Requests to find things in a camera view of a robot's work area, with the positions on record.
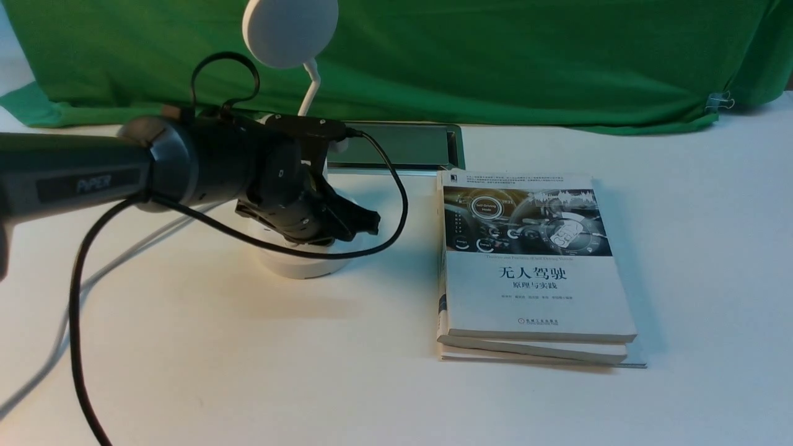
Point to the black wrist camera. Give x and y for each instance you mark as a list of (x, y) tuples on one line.
[(316, 135)]

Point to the white book underneath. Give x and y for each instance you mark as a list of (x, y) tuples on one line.
[(466, 349)]

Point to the metal desk cable tray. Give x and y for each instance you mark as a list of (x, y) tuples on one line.
[(413, 149)]

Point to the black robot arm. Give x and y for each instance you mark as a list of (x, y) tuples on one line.
[(190, 162)]

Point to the silver binder clip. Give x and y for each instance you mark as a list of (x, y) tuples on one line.
[(719, 101)]

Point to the green backdrop cloth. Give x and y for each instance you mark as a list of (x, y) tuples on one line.
[(611, 67)]

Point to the white self-driving book on top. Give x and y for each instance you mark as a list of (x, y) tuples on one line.
[(527, 257)]

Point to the white desk lamp with sockets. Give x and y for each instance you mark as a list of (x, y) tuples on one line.
[(286, 35)]

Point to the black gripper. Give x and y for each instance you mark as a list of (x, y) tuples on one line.
[(288, 194)]

